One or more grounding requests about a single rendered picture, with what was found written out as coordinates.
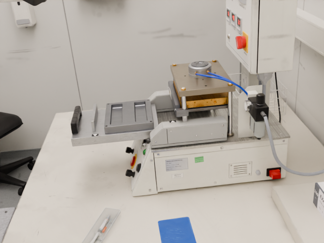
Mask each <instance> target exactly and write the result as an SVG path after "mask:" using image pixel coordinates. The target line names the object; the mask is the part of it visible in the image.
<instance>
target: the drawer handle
mask: <svg viewBox="0 0 324 243"><path fill-rule="evenodd" d="M80 116H82V112H81V107H80V106H76V107H75V109H74V113H73V116H72V120H71V124H70V125H71V131H72V134H77V133H78V128H77V126H78V122H79V118H80Z"/></svg>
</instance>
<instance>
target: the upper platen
mask: <svg viewBox="0 0 324 243"><path fill-rule="evenodd" d="M174 87H175V91H176V94H177V97H178V100H179V103H180V108H182V102H181V97H179V94H178V91H177V88H176V85H175V81H174ZM186 100H187V108H188V110H189V112H195V111H204V110H213V109H223V108H228V92H225V93H216V94H202V95H192V96H186Z"/></svg>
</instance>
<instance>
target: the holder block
mask: <svg viewBox="0 0 324 243"><path fill-rule="evenodd" d="M147 129H154V122H153V116H152V109H151V103H150V99H147V100H137V101H128V102H118V103H109V104H107V105H106V114H105V124H104V130H105V134H110V133H119V132H128V131H138V130H147Z"/></svg>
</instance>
